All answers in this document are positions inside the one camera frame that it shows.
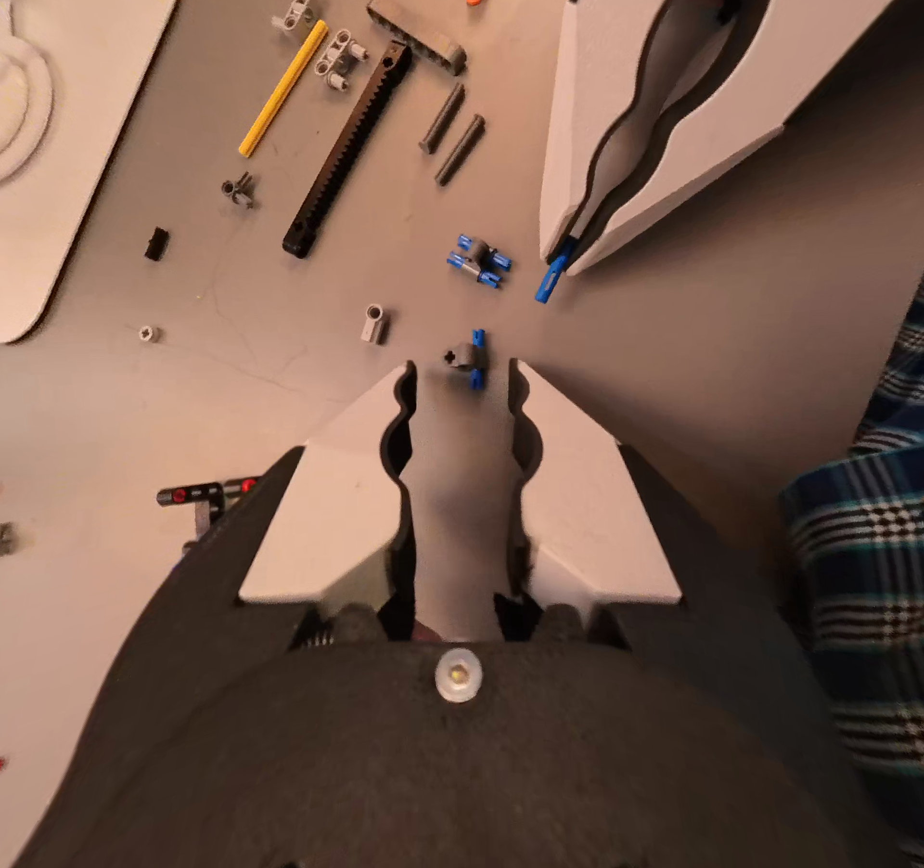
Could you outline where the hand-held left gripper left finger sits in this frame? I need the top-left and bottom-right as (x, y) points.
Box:
(238, 360), (420, 623)

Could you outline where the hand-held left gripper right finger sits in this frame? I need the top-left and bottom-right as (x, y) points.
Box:
(505, 359), (684, 623)

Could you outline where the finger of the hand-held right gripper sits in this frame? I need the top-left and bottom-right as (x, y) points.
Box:
(540, 0), (712, 264)
(566, 0), (924, 278)

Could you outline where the lego car chassis assembly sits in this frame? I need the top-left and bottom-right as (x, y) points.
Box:
(156, 474), (262, 558)

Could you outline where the grey connector with blue pins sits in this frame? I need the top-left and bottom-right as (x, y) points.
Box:
(446, 233), (513, 288)
(442, 328), (490, 390)

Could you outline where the blue lego pin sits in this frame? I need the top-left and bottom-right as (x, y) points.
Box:
(534, 236), (580, 303)

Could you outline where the dark grey lego beam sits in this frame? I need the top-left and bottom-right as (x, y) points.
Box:
(366, 0), (466, 76)

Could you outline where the black lego gear rack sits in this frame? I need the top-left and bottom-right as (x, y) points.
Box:
(282, 41), (412, 259)

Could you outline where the yellow lego axle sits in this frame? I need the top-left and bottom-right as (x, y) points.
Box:
(238, 19), (329, 159)

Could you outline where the person in blue plaid shirt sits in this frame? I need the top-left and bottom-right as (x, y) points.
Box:
(780, 305), (924, 868)

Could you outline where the white rounded base board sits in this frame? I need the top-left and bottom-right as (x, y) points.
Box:
(0, 0), (181, 345)

